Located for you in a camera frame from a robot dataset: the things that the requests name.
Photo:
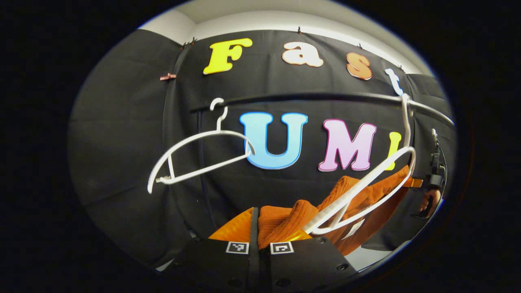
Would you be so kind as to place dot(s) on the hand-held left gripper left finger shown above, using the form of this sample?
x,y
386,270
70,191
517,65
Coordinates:
x,y
215,260

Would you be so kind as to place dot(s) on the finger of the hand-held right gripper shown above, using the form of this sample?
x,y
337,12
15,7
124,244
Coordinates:
x,y
414,183

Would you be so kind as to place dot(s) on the pink cloth clip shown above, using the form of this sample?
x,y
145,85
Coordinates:
x,y
167,76

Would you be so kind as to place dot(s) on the white plastic clothes hanger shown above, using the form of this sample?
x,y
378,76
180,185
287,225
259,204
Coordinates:
x,y
366,179

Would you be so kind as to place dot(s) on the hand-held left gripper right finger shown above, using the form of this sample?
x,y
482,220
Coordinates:
x,y
309,260

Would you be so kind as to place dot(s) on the empty white plastic hanger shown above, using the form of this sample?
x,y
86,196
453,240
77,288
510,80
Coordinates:
x,y
195,138

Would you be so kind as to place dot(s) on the black clothes rack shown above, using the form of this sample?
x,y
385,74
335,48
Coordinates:
x,y
309,96

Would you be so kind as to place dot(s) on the black backdrop cloth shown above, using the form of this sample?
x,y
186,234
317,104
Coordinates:
x,y
122,134

